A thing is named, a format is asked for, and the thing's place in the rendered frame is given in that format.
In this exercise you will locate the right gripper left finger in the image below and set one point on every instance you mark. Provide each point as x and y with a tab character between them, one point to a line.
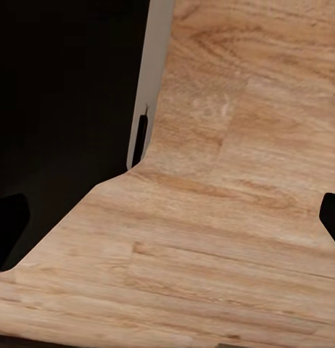
14	217

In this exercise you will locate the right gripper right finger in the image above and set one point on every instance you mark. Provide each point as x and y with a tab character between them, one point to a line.
327	213

